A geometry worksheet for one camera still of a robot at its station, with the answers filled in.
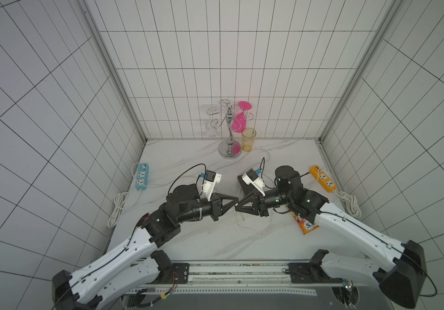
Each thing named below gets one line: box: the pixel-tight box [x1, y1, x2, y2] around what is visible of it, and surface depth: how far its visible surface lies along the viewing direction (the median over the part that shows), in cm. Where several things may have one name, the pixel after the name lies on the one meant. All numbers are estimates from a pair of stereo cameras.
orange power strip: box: [309, 164, 338, 193], surface depth 99 cm
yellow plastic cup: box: [241, 127, 257, 152], surface depth 112 cm
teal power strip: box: [135, 162, 150, 191], surface depth 102 cm
